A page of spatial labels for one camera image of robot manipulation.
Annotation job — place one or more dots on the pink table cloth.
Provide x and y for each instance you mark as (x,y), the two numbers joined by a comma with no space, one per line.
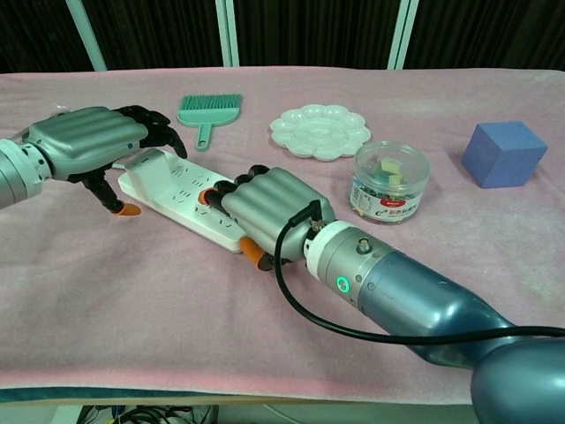
(154,309)

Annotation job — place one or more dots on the white power strip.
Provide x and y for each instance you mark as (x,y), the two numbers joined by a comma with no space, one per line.
(185,207)

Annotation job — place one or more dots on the clear jar of clips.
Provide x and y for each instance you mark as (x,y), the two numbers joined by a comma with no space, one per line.
(388,185)

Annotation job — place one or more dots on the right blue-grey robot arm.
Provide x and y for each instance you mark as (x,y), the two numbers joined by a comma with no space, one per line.
(419,291)

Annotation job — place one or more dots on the purple foam cube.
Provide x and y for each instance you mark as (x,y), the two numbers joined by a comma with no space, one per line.
(503,154)

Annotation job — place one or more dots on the teal hand brush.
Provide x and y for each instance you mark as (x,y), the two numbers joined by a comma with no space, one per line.
(209,112)

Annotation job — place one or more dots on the black pleated curtain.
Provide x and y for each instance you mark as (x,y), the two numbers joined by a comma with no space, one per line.
(309,31)

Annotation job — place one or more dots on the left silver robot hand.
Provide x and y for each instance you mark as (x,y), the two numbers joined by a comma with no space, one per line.
(88,137)

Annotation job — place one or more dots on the white frame post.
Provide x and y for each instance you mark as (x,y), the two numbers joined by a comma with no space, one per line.
(402,33)
(227,31)
(88,35)

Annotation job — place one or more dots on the white power adapter plug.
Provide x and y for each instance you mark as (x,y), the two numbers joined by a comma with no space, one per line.
(150,170)

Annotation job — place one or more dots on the white flower paint palette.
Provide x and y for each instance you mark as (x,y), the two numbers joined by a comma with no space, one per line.
(320,132)

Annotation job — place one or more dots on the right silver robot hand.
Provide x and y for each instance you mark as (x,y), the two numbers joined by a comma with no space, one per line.
(273,207)

